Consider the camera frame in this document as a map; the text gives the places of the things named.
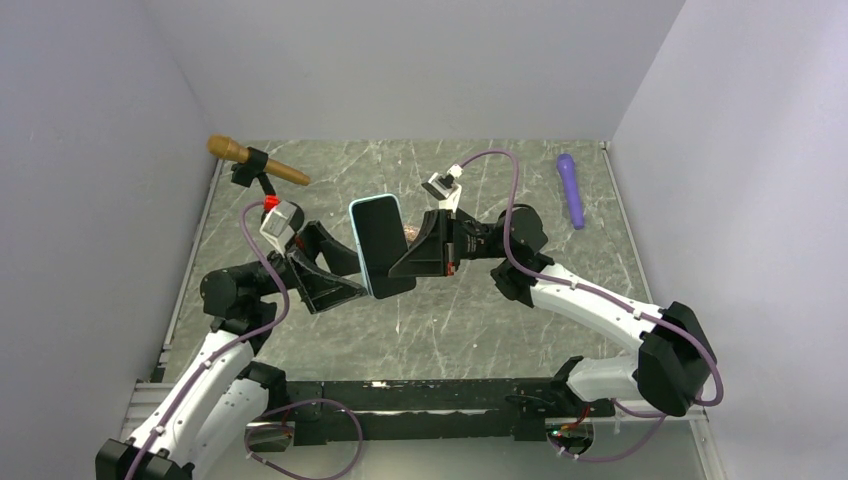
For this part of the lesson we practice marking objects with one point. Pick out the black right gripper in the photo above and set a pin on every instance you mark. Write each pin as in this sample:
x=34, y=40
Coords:
x=437, y=249

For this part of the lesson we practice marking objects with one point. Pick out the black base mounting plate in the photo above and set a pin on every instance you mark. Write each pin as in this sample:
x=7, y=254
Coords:
x=523, y=409

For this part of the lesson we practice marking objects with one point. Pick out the glitter toy microphone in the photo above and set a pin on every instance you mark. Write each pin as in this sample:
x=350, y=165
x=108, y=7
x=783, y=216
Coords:
x=411, y=233

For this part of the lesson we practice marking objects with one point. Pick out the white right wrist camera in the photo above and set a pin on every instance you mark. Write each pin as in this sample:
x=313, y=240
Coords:
x=445, y=188

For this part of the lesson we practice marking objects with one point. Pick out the aluminium table edge rail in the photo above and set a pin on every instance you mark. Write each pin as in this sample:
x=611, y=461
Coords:
x=605, y=152

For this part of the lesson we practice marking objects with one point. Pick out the light blue phone case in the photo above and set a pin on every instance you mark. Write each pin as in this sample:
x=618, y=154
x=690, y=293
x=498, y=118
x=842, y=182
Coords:
x=354, y=225

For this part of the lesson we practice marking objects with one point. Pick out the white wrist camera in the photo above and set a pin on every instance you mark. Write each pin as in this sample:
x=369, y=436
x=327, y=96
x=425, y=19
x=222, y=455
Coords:
x=445, y=188
x=277, y=227

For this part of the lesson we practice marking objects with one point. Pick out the black microphone stand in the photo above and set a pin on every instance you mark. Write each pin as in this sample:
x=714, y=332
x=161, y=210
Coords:
x=262, y=179

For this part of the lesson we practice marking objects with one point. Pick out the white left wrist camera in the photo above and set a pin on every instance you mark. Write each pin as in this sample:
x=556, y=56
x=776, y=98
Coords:
x=277, y=227

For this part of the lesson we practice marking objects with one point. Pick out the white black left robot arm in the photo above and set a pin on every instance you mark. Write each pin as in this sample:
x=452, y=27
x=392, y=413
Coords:
x=224, y=392

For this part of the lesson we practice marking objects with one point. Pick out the purple toy microphone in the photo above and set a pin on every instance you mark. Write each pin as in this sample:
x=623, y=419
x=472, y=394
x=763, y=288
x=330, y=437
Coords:
x=566, y=168

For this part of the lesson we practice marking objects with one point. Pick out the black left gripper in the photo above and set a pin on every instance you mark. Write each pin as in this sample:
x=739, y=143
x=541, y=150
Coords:
x=318, y=290

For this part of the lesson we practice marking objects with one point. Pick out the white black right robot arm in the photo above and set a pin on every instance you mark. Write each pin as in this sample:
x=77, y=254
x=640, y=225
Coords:
x=667, y=358

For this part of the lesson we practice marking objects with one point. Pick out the gold toy microphone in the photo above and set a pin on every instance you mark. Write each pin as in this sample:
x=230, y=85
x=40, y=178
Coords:
x=223, y=147

